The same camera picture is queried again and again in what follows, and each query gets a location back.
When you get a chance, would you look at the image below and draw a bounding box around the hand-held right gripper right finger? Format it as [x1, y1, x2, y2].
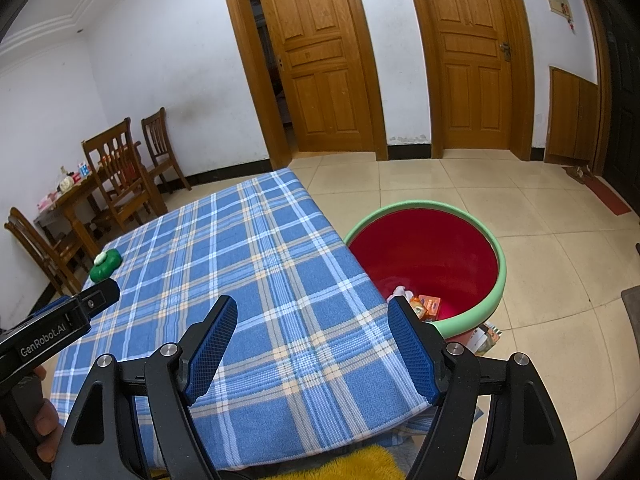
[387, 296, 573, 480]

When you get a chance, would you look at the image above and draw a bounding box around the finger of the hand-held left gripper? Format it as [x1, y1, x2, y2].
[70, 279, 121, 317]
[27, 295, 73, 321]

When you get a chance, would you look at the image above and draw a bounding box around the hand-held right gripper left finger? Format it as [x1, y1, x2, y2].
[50, 295, 238, 480]

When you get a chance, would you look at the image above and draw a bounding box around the orange cardboard box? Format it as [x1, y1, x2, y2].
[417, 294, 443, 322]

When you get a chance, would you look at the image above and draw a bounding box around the red bin with green rim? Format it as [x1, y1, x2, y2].
[344, 201, 507, 338]

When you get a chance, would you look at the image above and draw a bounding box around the person's left hand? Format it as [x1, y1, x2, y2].
[32, 364, 62, 465]

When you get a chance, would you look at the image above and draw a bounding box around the green clover-shaped box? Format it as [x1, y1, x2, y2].
[89, 249, 124, 282]

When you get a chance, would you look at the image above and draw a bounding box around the printed cardboard box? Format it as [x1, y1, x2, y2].
[467, 324, 503, 356]

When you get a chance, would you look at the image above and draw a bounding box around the wooden dining chair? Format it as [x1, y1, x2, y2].
[141, 107, 192, 193]
[4, 206, 83, 297]
[81, 117, 168, 233]

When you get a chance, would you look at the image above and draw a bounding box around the blue plaid tablecloth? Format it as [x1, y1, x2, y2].
[50, 167, 483, 471]

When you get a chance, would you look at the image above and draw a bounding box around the wooden dining table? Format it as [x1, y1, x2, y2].
[34, 142, 143, 261]

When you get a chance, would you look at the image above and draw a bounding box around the yellow fluffy cushion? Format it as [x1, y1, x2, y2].
[310, 446, 406, 480]

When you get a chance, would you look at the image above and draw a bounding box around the brown floor mat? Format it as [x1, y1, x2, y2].
[620, 287, 640, 341]

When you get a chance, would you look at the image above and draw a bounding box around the red doormat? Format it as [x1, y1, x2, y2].
[584, 175, 632, 216]

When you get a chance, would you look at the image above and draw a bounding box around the closed wooden door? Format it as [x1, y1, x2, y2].
[425, 0, 513, 151]

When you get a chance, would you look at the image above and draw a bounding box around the low wooden cabinet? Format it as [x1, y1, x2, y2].
[545, 66, 600, 165]

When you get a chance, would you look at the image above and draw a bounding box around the open wooden door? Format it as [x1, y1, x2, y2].
[256, 0, 378, 153]

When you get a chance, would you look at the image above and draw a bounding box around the dark metal door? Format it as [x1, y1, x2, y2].
[597, 0, 640, 196]

